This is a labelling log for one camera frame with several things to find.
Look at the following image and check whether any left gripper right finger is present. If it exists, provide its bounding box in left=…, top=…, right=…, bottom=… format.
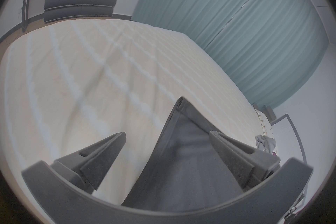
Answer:
left=209, top=131, right=281, bottom=193

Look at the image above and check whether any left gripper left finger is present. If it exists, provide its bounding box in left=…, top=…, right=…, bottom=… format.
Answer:
left=52, top=132, right=127, bottom=192

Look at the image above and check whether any black T-shirt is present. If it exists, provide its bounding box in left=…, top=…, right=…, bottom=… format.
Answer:
left=121, top=96, right=247, bottom=212

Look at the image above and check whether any bed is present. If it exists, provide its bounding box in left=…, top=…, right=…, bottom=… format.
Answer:
left=0, top=19, right=307, bottom=206

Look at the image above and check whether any grey garment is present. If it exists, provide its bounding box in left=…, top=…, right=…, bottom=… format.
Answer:
left=255, top=134, right=277, bottom=153

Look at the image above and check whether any white printed pillow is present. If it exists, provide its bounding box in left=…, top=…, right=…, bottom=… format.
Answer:
left=255, top=110, right=275, bottom=139

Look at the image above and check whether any grey bedside table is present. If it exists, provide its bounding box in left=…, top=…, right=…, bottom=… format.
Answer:
left=251, top=103, right=277, bottom=120

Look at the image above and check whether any blue-green curtain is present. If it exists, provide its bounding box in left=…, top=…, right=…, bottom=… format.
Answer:
left=131, top=0, right=330, bottom=110

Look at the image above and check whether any black chest of drawers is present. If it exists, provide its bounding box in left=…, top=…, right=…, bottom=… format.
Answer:
left=43, top=0, right=121, bottom=24

